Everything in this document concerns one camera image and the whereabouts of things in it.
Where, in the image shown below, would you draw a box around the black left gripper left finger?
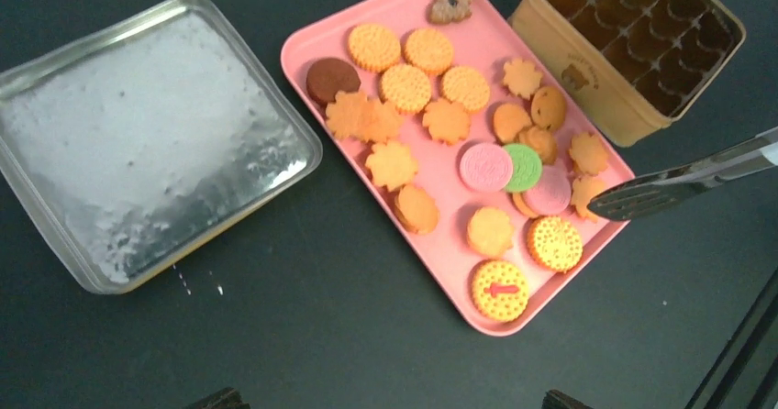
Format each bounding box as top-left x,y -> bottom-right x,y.
183,387 -> 250,409

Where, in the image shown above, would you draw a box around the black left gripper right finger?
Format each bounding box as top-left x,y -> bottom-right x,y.
541,390 -> 593,409

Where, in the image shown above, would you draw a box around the metal tongs white handles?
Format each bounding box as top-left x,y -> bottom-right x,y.
587,127 -> 777,221

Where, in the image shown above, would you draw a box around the yellow biscuit red cross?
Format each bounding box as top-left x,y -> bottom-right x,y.
470,260 -> 529,323

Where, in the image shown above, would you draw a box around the pink sandwich cookie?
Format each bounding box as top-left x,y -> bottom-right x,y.
521,166 -> 572,216
459,142 -> 514,193

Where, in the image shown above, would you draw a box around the flower-shaped tan cookie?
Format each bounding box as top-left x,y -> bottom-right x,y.
325,91 -> 369,141
571,175 -> 607,223
568,132 -> 608,176
365,140 -> 419,192
357,98 -> 405,143
422,99 -> 472,146
502,58 -> 543,100

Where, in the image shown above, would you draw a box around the round swirl tan cookie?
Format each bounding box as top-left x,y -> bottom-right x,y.
393,183 -> 439,235

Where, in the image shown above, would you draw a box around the green sandwich cookie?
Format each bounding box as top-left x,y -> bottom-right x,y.
502,143 -> 543,193

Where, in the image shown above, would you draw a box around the silver metal tin lid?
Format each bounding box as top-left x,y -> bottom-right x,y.
1,0 -> 322,294

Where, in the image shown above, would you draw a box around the chocolate chip round cookie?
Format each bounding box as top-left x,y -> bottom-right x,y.
530,85 -> 567,132

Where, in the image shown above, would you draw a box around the dark chocolate round cookie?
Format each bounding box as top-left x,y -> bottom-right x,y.
306,57 -> 361,105

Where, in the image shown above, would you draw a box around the pink plastic tray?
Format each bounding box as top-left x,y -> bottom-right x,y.
281,0 -> 635,337

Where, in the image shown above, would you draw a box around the gold cookie tin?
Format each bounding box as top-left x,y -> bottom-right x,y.
509,0 -> 746,147

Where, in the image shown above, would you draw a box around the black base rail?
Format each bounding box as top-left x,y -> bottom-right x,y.
685,276 -> 777,409

